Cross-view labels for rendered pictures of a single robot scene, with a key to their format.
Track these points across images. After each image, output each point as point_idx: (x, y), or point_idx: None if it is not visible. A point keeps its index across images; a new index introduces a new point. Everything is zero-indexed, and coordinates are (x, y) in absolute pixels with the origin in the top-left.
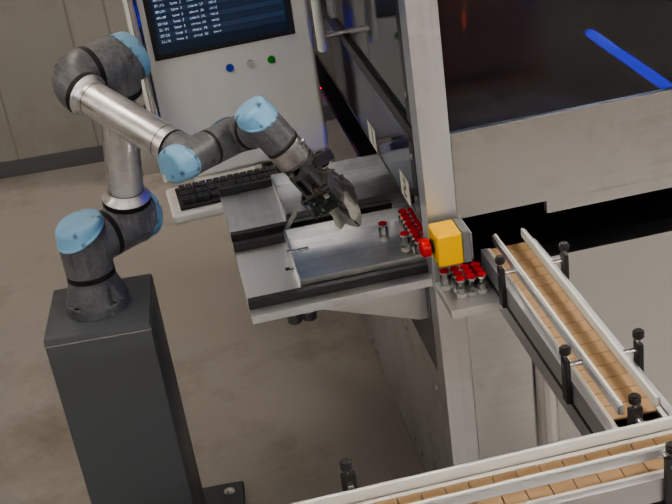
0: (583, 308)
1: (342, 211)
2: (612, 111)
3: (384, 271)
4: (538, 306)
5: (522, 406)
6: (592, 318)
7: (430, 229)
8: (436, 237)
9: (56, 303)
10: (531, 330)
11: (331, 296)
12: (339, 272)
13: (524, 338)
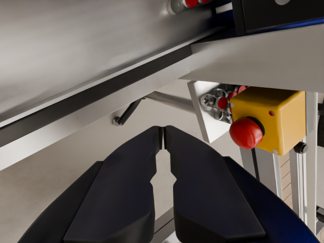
0: (314, 188)
1: (149, 178)
2: None
3: (137, 74)
4: (282, 164)
5: None
6: (315, 200)
7: (277, 126)
8: (282, 155)
9: None
10: (269, 187)
11: (52, 131)
12: (61, 100)
13: (250, 164)
